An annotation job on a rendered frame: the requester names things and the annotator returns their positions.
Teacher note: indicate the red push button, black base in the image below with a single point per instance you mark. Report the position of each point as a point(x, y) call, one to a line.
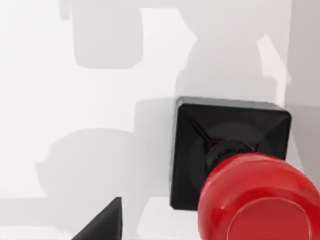
point(237, 175)

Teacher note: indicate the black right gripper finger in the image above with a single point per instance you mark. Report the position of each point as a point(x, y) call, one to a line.
point(107, 223)

